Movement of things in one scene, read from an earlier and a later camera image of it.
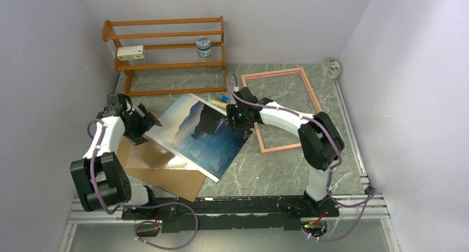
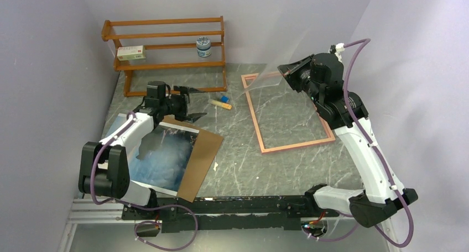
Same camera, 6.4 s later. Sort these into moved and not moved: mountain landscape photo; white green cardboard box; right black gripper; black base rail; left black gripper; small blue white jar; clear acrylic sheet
Moved: mountain landscape photo; left black gripper; right black gripper; clear acrylic sheet
Not moved: white green cardboard box; black base rail; small blue white jar
